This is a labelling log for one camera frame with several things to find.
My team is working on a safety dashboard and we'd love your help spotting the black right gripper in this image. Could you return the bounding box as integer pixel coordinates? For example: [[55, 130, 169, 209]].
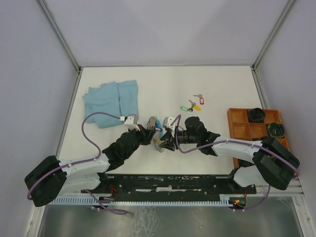
[[158, 126, 198, 152]]

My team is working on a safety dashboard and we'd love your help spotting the metal key organizer blue handle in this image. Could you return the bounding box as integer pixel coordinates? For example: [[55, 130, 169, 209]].
[[147, 116, 164, 153]]

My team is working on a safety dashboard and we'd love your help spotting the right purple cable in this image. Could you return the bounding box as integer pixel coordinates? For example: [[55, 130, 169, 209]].
[[171, 115, 299, 213]]

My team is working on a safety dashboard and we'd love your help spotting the key yellow tag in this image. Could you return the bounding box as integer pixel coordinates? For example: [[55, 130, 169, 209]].
[[188, 100, 201, 112]]

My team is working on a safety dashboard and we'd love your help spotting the key green tag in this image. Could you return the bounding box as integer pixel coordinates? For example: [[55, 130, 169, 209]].
[[180, 106, 193, 112]]

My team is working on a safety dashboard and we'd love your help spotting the black coiled cable top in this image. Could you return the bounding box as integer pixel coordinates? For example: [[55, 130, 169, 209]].
[[247, 108, 266, 123]]

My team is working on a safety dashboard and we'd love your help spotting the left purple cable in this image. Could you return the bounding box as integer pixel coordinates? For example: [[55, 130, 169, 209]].
[[26, 112, 128, 215]]

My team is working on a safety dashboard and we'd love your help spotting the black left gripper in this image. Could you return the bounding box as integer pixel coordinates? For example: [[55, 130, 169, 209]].
[[124, 124, 155, 159]]

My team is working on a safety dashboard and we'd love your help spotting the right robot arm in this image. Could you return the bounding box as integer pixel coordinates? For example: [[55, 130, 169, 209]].
[[160, 116, 300, 193]]

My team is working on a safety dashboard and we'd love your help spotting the loose key red tag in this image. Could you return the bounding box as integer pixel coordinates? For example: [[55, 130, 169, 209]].
[[194, 94, 204, 105]]

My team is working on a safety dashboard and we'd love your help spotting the purple cable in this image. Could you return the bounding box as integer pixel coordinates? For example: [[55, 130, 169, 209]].
[[171, 115, 299, 213], [26, 112, 128, 215]]

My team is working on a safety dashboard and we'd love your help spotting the white slotted cable duct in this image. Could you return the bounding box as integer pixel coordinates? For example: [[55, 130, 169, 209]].
[[50, 194, 235, 205]]

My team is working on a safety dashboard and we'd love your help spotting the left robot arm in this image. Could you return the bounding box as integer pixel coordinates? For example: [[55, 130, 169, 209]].
[[24, 125, 156, 207]]

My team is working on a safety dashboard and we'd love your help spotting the black green coiled cable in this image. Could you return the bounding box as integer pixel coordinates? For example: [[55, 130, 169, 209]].
[[266, 122, 286, 139]]

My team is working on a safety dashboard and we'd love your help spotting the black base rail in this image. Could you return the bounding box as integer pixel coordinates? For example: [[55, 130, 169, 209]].
[[90, 174, 257, 201]]

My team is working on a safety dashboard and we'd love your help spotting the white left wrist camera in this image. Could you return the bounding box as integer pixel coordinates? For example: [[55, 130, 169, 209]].
[[119, 114, 140, 131]]

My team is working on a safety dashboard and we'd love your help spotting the orange compartment tray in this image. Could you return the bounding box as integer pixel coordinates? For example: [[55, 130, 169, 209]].
[[227, 108, 291, 168]]

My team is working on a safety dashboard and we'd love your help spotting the light blue folded cloth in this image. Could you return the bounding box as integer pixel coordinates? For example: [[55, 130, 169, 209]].
[[82, 80, 139, 128]]

